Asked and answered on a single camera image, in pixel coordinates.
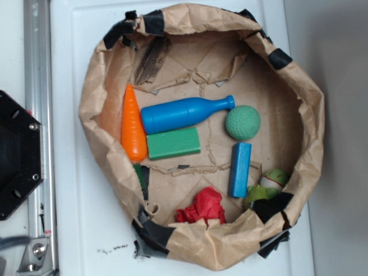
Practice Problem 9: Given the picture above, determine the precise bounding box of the blue wooden block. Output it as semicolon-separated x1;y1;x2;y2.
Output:
228;143;252;198

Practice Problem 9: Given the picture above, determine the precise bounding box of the blue plastic bottle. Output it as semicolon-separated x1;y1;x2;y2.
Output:
141;95;235;135

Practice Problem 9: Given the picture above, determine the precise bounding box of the green golf ball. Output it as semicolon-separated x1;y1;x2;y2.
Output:
225;105;261;140

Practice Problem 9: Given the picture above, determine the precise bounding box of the orange plastic carrot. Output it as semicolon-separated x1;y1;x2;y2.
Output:
121;84;148;163

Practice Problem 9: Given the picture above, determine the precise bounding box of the white plastic tray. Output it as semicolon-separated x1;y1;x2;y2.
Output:
50;1;315;275

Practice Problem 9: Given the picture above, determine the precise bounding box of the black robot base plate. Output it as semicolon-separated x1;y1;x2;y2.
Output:
1;91;43;221

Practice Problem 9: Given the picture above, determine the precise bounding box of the green frog toy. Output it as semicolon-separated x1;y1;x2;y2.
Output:
243;168;290;210

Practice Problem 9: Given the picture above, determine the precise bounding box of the crumpled red paper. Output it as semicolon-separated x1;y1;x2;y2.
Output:
175;186;226;224

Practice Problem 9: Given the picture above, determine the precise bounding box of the green wooden block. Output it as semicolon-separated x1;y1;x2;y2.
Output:
147;128;201;160

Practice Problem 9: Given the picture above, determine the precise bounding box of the brown paper bag bin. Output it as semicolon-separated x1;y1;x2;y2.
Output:
79;3;325;271

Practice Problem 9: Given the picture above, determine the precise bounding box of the aluminium extrusion rail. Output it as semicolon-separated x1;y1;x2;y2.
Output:
17;1;59;275

